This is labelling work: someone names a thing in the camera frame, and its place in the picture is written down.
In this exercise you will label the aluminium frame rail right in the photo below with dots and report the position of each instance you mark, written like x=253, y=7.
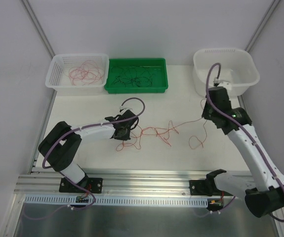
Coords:
x=247, y=142

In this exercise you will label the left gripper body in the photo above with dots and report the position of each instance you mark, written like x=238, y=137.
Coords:
x=123, y=132

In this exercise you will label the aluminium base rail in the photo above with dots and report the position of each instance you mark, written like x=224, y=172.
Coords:
x=116, y=182

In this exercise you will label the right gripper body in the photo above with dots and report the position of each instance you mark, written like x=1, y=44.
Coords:
x=219, y=92

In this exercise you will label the aluminium frame rail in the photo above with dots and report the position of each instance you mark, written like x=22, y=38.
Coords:
x=37, y=28
x=247, y=142

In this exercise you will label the green plastic tray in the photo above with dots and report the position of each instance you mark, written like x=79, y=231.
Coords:
x=136, y=75

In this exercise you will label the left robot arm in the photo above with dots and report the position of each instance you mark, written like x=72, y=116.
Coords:
x=60, y=146

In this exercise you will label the white plastic tub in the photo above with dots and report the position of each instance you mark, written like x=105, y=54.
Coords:
x=237, y=66

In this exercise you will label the white perforated basket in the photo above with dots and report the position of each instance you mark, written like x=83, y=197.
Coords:
x=78, y=74

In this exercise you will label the orange wire pulled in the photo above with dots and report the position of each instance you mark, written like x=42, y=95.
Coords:
x=197, y=130

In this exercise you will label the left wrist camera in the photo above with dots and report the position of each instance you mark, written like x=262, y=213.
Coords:
x=123, y=109

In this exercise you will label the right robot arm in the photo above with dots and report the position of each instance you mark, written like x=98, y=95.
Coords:
x=266, y=195

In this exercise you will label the white slotted cable duct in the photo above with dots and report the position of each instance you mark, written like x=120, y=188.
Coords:
x=119, y=201

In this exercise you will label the aluminium frame rail left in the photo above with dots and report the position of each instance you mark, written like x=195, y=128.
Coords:
x=37, y=28

